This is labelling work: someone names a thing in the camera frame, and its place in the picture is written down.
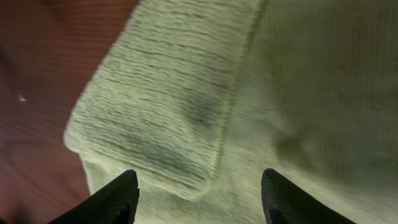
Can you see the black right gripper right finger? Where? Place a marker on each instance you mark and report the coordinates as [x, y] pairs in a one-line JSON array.
[[284, 202]]

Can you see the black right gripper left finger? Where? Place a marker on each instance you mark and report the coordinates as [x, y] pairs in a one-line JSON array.
[[115, 203]]

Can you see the green microfiber cloth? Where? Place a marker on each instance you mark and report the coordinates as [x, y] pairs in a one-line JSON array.
[[199, 97]]

